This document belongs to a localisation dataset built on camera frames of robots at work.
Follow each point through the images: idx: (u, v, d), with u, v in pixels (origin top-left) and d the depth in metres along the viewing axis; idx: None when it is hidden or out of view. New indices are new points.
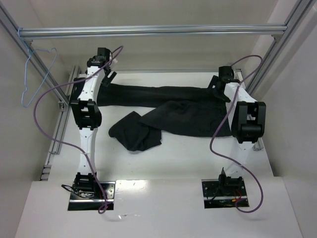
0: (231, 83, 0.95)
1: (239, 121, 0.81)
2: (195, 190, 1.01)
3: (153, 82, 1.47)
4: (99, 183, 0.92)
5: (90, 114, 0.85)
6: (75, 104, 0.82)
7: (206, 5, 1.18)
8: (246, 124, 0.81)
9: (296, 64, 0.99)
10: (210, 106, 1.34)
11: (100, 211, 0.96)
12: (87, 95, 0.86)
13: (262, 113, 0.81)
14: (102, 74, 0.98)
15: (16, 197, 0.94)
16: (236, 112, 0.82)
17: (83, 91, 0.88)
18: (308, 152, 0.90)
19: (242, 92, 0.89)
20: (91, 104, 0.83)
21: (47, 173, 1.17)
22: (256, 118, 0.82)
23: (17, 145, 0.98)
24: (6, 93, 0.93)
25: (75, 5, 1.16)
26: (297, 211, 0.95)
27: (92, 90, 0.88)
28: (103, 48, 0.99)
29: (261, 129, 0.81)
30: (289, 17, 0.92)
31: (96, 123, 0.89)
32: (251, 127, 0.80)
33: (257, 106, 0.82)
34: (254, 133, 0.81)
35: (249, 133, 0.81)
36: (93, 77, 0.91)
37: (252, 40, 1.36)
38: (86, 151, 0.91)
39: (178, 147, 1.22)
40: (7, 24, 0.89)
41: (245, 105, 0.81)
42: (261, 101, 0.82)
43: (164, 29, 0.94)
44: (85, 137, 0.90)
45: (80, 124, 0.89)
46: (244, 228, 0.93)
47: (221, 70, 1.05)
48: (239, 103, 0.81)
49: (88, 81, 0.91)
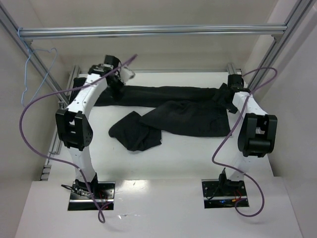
0: (240, 91, 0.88)
1: (247, 134, 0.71)
2: (195, 189, 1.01)
3: (153, 82, 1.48)
4: (93, 199, 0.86)
5: (76, 131, 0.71)
6: (60, 118, 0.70)
7: (206, 5, 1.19)
8: (254, 138, 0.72)
9: (296, 64, 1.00)
10: (210, 106, 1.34)
11: (101, 220, 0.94)
12: (79, 106, 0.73)
13: (273, 127, 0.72)
14: (103, 86, 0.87)
15: (17, 197, 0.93)
16: (243, 124, 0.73)
17: (75, 100, 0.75)
18: (309, 151, 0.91)
19: (252, 103, 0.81)
20: (79, 117, 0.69)
21: (47, 173, 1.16)
22: (266, 133, 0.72)
23: (17, 145, 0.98)
24: (6, 92, 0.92)
25: (75, 4, 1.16)
26: (297, 210, 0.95)
27: (85, 101, 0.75)
28: (111, 57, 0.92)
29: (270, 145, 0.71)
30: (289, 17, 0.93)
31: (83, 143, 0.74)
32: (259, 141, 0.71)
33: (267, 119, 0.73)
34: (263, 148, 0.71)
35: (256, 148, 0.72)
36: (91, 87, 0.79)
37: (251, 40, 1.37)
38: (80, 166, 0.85)
39: (178, 146, 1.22)
40: (7, 24, 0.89)
41: (254, 118, 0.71)
42: (273, 115, 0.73)
43: (165, 29, 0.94)
44: (75, 155, 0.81)
45: (67, 143, 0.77)
46: (244, 227, 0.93)
47: (230, 78, 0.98)
48: (248, 115, 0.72)
49: (85, 89, 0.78)
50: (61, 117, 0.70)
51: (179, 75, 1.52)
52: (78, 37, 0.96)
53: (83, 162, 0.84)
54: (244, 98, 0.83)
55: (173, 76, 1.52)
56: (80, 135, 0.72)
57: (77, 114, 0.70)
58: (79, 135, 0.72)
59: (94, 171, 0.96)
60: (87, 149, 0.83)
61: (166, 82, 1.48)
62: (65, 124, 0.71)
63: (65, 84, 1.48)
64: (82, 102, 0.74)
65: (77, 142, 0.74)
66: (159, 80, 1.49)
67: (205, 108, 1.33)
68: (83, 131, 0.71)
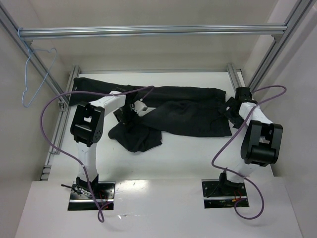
0: (248, 102, 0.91)
1: (250, 141, 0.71)
2: (195, 189, 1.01)
3: (153, 82, 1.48)
4: (94, 200, 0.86)
5: (91, 124, 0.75)
6: (82, 107, 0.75)
7: (206, 5, 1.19)
8: (257, 147, 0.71)
9: (296, 64, 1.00)
10: (210, 106, 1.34)
11: (100, 219, 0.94)
12: (100, 104, 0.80)
13: (278, 137, 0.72)
14: (122, 102, 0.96)
15: (17, 197, 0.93)
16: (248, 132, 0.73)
17: (97, 100, 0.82)
18: (309, 151, 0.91)
19: (258, 112, 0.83)
20: (98, 111, 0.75)
21: (47, 173, 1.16)
22: (270, 142, 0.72)
23: (17, 145, 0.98)
24: (6, 92, 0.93)
25: (76, 5, 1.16)
26: (297, 210, 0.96)
27: (106, 103, 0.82)
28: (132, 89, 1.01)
29: (274, 154, 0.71)
30: (289, 17, 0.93)
31: (91, 139, 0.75)
32: (263, 149, 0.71)
33: (272, 128, 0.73)
34: (266, 156, 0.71)
35: (259, 157, 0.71)
36: (114, 96, 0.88)
37: (251, 40, 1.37)
38: (84, 163, 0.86)
39: (178, 147, 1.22)
40: (7, 24, 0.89)
41: (258, 125, 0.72)
42: (278, 124, 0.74)
43: (165, 29, 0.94)
44: (82, 151, 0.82)
45: (77, 138, 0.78)
46: (244, 227, 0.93)
47: (238, 90, 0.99)
48: (252, 122, 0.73)
49: (108, 96, 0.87)
50: (82, 107, 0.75)
51: (179, 76, 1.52)
52: (77, 37, 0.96)
53: (88, 159, 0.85)
54: (250, 108, 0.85)
55: (173, 76, 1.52)
56: (92, 129, 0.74)
57: (97, 108, 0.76)
58: (91, 128, 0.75)
59: (96, 171, 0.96)
60: (94, 147, 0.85)
61: (166, 82, 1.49)
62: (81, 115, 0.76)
63: (65, 84, 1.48)
64: (103, 102, 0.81)
65: (84, 138, 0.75)
66: (159, 81, 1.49)
67: (205, 108, 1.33)
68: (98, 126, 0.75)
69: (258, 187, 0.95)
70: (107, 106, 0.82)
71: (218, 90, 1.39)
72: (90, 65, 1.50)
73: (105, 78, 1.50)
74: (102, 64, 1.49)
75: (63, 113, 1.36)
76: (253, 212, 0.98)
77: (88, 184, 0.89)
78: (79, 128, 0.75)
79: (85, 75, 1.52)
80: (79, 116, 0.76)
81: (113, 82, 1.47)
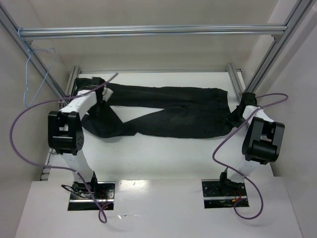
0: (252, 105, 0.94)
1: (252, 137, 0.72)
2: (195, 189, 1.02)
3: (153, 82, 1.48)
4: (95, 202, 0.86)
5: (70, 132, 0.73)
6: (54, 117, 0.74)
7: (206, 5, 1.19)
8: (258, 143, 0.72)
9: (296, 64, 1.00)
10: (212, 108, 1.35)
11: (102, 220, 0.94)
12: (72, 109, 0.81)
13: (279, 135, 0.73)
14: (92, 100, 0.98)
15: (17, 196, 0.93)
16: (249, 128, 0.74)
17: (68, 105, 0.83)
18: (309, 151, 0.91)
19: (262, 115, 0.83)
20: (73, 116, 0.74)
21: (47, 173, 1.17)
22: (272, 140, 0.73)
23: (17, 145, 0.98)
24: (6, 92, 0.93)
25: (76, 5, 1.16)
26: (297, 210, 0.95)
27: (78, 105, 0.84)
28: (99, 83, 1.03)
29: (275, 151, 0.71)
30: (289, 17, 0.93)
31: (74, 147, 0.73)
32: (264, 146, 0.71)
33: (274, 127, 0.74)
34: (267, 153, 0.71)
35: (260, 154, 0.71)
36: (82, 97, 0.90)
37: (251, 40, 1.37)
38: (78, 169, 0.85)
39: (177, 146, 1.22)
40: (7, 24, 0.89)
41: (260, 121, 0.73)
42: (280, 123, 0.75)
43: (165, 29, 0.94)
44: (70, 160, 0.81)
45: (58, 149, 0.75)
46: (244, 227, 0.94)
47: (244, 94, 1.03)
48: (254, 118, 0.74)
49: (76, 99, 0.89)
50: (55, 117, 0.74)
51: (179, 76, 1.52)
52: (77, 37, 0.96)
53: (80, 164, 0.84)
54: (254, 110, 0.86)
55: (173, 76, 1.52)
56: (72, 136, 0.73)
57: (71, 114, 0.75)
58: (71, 135, 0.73)
59: (90, 170, 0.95)
60: (80, 152, 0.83)
61: (166, 82, 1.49)
62: (56, 125, 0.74)
63: (65, 84, 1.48)
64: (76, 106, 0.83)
65: (67, 147, 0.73)
66: (159, 80, 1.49)
67: (208, 110, 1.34)
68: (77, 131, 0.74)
69: (258, 190, 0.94)
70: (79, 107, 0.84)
71: (220, 91, 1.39)
72: (90, 65, 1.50)
73: (104, 78, 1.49)
74: (102, 64, 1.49)
75: None
76: (253, 212, 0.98)
77: (85, 184, 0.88)
78: (57, 139, 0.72)
79: (85, 75, 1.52)
80: (54, 128, 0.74)
81: (113, 82, 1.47)
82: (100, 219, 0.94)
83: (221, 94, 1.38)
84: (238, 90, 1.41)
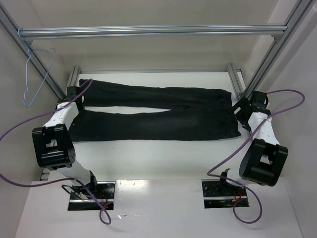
0: (259, 112, 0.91)
1: (251, 160, 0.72)
2: (195, 189, 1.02)
3: (153, 82, 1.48)
4: (98, 203, 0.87)
5: (60, 147, 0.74)
6: (39, 134, 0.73)
7: (207, 5, 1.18)
8: (257, 166, 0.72)
9: (296, 64, 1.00)
10: (216, 109, 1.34)
11: (105, 221, 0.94)
12: (56, 122, 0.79)
13: (281, 160, 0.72)
14: (76, 111, 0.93)
15: (17, 197, 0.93)
16: (250, 150, 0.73)
17: (51, 119, 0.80)
18: (309, 151, 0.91)
19: (267, 129, 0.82)
20: (59, 129, 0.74)
21: (47, 173, 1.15)
22: (272, 164, 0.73)
23: (16, 145, 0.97)
24: (6, 92, 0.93)
25: (76, 4, 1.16)
26: (297, 210, 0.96)
27: (62, 117, 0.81)
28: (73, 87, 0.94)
29: (273, 175, 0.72)
30: (289, 17, 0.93)
31: (68, 161, 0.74)
32: (263, 170, 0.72)
33: (277, 149, 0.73)
34: (265, 177, 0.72)
35: (258, 177, 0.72)
36: (64, 108, 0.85)
37: (251, 40, 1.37)
38: (76, 177, 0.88)
39: (177, 146, 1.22)
40: (7, 24, 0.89)
41: (262, 146, 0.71)
42: (283, 147, 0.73)
43: (165, 29, 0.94)
44: (66, 172, 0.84)
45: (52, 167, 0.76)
46: (244, 226, 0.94)
47: (253, 95, 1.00)
48: (256, 142, 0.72)
49: (58, 111, 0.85)
50: (40, 135, 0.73)
51: (179, 75, 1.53)
52: (78, 37, 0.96)
53: (78, 173, 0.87)
54: (261, 121, 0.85)
55: (173, 76, 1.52)
56: (64, 150, 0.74)
57: (56, 127, 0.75)
58: (62, 150, 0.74)
59: (88, 171, 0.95)
60: (76, 163, 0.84)
61: (166, 82, 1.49)
62: (43, 143, 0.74)
63: (65, 84, 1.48)
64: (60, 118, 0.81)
65: (61, 163, 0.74)
66: (159, 81, 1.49)
67: (211, 111, 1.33)
68: (67, 145, 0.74)
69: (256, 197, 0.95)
70: (64, 119, 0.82)
71: (224, 91, 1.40)
72: (90, 65, 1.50)
73: (104, 78, 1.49)
74: (102, 64, 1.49)
75: None
76: (253, 212, 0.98)
77: (84, 186, 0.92)
78: (49, 157, 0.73)
79: (85, 75, 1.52)
80: (42, 146, 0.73)
81: (113, 82, 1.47)
82: (101, 219, 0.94)
83: (225, 95, 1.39)
84: (238, 90, 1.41)
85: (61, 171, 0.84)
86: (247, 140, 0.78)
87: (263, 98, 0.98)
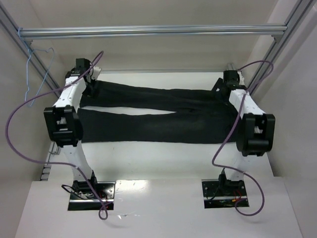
0: (237, 89, 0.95)
1: (246, 134, 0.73)
2: (195, 189, 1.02)
3: (153, 82, 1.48)
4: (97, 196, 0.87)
5: (69, 126, 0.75)
6: (50, 113, 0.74)
7: (207, 5, 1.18)
8: (252, 138, 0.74)
9: (296, 64, 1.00)
10: (216, 108, 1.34)
11: (102, 217, 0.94)
12: (65, 102, 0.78)
13: (271, 126, 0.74)
14: (83, 86, 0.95)
15: (17, 197, 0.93)
16: (242, 125, 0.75)
17: (60, 98, 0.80)
18: (309, 152, 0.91)
19: (250, 103, 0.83)
20: (69, 110, 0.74)
21: (47, 173, 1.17)
22: (265, 132, 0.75)
23: (16, 145, 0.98)
24: (7, 92, 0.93)
25: (75, 4, 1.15)
26: (297, 210, 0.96)
27: (70, 97, 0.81)
28: (82, 59, 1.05)
29: (268, 143, 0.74)
30: (289, 17, 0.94)
31: (77, 138, 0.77)
32: (258, 141, 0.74)
33: (265, 118, 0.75)
34: (262, 147, 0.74)
35: (256, 148, 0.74)
36: (73, 85, 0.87)
37: (251, 41, 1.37)
38: (77, 163, 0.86)
39: (177, 146, 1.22)
40: (7, 24, 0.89)
41: (252, 118, 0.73)
42: (269, 114, 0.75)
43: (165, 29, 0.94)
44: (70, 153, 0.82)
45: (59, 141, 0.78)
46: (244, 226, 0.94)
47: (226, 74, 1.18)
48: (246, 116, 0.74)
49: (67, 89, 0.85)
50: (50, 113, 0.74)
51: (179, 76, 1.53)
52: (78, 37, 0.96)
53: (80, 159, 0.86)
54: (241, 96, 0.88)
55: (173, 76, 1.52)
56: (72, 131, 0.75)
57: (66, 108, 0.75)
58: (71, 130, 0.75)
59: (90, 170, 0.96)
60: (80, 147, 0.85)
61: (166, 82, 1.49)
62: (53, 121, 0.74)
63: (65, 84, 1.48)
64: (69, 97, 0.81)
65: (70, 140, 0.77)
66: (159, 81, 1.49)
67: (211, 111, 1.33)
68: (76, 125, 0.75)
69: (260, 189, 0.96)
70: (72, 99, 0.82)
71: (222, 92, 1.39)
72: None
73: (104, 79, 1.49)
74: (102, 64, 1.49)
75: None
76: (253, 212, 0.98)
77: (88, 183, 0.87)
78: (59, 134, 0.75)
79: None
80: (52, 124, 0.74)
81: (113, 82, 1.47)
82: (99, 214, 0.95)
83: None
84: None
85: (65, 153, 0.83)
86: (240, 109, 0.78)
87: (235, 75, 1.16)
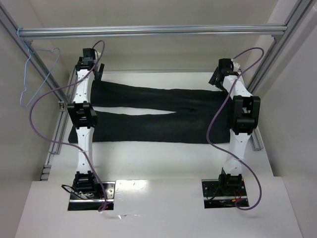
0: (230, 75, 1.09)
1: (235, 113, 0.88)
2: (195, 189, 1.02)
3: (152, 82, 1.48)
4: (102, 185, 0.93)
5: (86, 115, 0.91)
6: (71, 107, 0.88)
7: (207, 5, 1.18)
8: (240, 117, 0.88)
9: (296, 64, 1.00)
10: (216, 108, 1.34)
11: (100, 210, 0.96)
12: (82, 97, 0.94)
13: (256, 106, 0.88)
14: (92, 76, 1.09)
15: (17, 197, 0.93)
16: (232, 105, 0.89)
17: (77, 94, 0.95)
18: (309, 152, 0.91)
19: (239, 87, 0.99)
20: (86, 105, 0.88)
21: (47, 173, 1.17)
22: (251, 111, 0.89)
23: (16, 145, 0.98)
24: (7, 92, 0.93)
25: (75, 4, 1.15)
26: (297, 210, 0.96)
27: (85, 92, 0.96)
28: (88, 49, 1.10)
29: (254, 121, 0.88)
30: (290, 17, 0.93)
31: (93, 123, 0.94)
32: (245, 118, 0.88)
33: (252, 100, 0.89)
34: (248, 124, 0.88)
35: (243, 124, 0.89)
36: (85, 79, 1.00)
37: (251, 40, 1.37)
38: (84, 148, 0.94)
39: (177, 146, 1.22)
40: (7, 24, 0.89)
41: (240, 100, 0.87)
42: (256, 96, 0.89)
43: (166, 29, 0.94)
44: (82, 136, 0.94)
45: (78, 124, 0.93)
46: (244, 227, 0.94)
47: (220, 62, 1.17)
48: (236, 97, 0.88)
49: (80, 84, 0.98)
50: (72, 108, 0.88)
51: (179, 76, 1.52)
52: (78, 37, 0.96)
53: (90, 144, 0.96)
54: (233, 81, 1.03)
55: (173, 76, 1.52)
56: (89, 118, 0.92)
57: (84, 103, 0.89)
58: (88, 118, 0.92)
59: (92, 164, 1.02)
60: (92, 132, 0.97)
61: (166, 81, 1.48)
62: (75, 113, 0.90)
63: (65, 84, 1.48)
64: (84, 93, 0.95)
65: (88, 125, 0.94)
66: (159, 80, 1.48)
67: (211, 111, 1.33)
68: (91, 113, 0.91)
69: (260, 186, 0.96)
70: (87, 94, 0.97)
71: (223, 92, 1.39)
72: None
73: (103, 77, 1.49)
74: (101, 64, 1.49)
75: (63, 113, 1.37)
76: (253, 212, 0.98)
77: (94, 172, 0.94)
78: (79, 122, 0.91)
79: None
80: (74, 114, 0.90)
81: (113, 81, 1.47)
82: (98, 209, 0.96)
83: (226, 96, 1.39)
84: None
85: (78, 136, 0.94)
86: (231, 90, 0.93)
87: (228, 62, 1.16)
